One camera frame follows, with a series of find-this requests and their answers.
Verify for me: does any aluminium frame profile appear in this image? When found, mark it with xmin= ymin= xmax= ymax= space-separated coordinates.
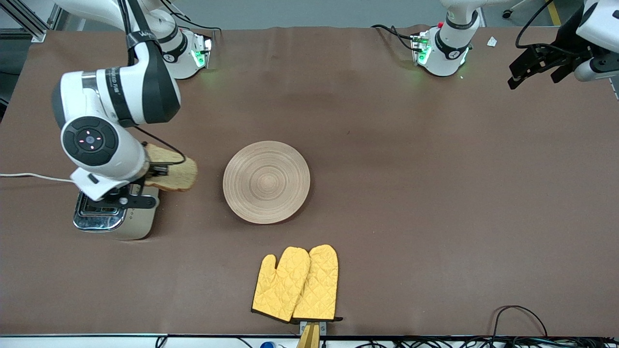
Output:
xmin=0 ymin=0 xmax=66 ymax=43

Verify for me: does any round wooden plate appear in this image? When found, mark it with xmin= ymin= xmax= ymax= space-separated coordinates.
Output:
xmin=223 ymin=141 xmax=310 ymax=224

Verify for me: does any base connector plate green light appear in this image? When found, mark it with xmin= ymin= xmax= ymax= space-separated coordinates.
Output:
xmin=191 ymin=35 xmax=213 ymax=69
xmin=411 ymin=30 xmax=432 ymax=66

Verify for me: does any brown bread slice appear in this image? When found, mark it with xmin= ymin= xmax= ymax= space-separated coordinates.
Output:
xmin=144 ymin=144 xmax=198 ymax=192

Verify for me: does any white toaster power cord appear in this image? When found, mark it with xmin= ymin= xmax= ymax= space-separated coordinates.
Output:
xmin=0 ymin=173 xmax=73 ymax=183

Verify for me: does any black looped cable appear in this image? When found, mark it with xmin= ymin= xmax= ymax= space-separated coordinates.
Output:
xmin=492 ymin=305 xmax=548 ymax=339

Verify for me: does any black arm base cable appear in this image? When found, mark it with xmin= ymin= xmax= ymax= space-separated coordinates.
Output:
xmin=371 ymin=24 xmax=421 ymax=51
xmin=162 ymin=0 xmax=223 ymax=49

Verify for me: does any brown table cover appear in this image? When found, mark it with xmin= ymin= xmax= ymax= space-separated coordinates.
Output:
xmin=0 ymin=25 xmax=619 ymax=337

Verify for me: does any cream and chrome toaster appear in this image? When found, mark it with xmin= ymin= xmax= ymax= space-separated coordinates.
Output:
xmin=73 ymin=186 xmax=160 ymax=241

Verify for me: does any wooden stick with metal bracket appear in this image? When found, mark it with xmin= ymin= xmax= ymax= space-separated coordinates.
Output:
xmin=296 ymin=320 xmax=327 ymax=348

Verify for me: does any chair leg with caster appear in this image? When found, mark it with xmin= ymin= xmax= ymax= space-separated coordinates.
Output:
xmin=502 ymin=0 xmax=529 ymax=20

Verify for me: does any yellow quilted oven mitt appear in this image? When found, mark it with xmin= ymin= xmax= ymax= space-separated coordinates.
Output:
xmin=293 ymin=245 xmax=343 ymax=322
xmin=251 ymin=247 xmax=311 ymax=323

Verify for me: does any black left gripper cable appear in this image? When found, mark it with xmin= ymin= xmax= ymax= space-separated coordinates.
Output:
xmin=515 ymin=0 xmax=581 ymax=49

